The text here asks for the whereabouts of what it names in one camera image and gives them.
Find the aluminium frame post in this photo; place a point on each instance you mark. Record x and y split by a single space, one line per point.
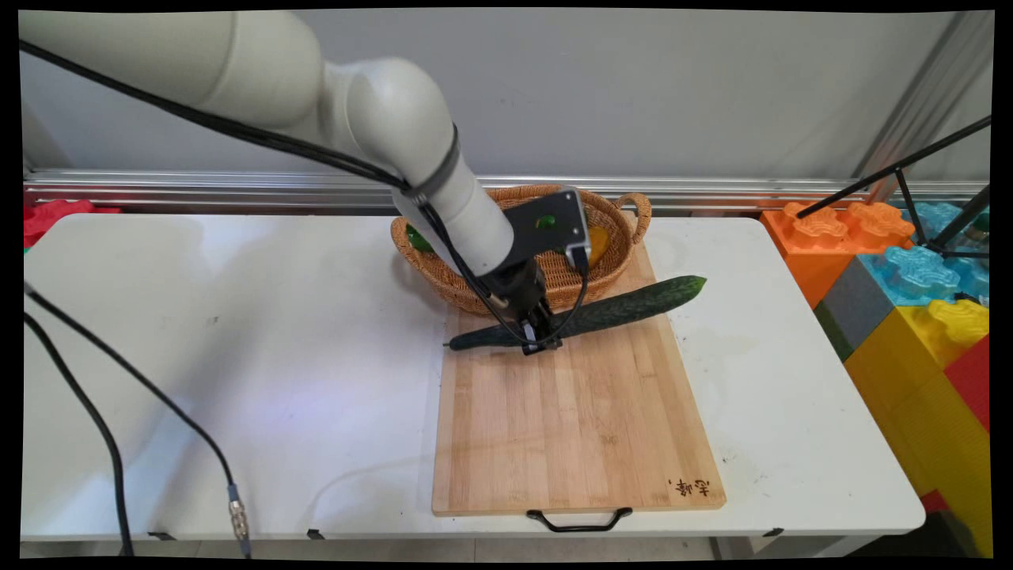
922 103

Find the woven wicker basket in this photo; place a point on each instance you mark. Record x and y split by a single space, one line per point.
609 229

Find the yellow giant building block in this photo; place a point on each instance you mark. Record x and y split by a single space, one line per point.
910 396

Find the long dark green cucumber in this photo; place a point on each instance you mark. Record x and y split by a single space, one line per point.
625 307

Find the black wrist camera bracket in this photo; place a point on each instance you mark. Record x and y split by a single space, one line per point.
566 222

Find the black tripod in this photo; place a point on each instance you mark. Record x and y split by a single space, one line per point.
902 168

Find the orange giant building block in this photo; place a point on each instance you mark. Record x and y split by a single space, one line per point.
807 253

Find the small green vegetable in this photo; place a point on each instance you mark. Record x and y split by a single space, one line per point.
418 239

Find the grey giant building block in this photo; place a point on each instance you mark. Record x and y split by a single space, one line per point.
859 301

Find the aluminium rail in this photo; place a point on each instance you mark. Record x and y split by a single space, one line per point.
198 190

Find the orange bell pepper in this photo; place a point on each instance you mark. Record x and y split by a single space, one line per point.
597 245

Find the blue giant building block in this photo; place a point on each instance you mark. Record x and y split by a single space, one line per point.
918 273

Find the red giant building block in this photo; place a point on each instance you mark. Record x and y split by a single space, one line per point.
55 215
972 380

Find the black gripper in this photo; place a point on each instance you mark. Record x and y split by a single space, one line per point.
518 289

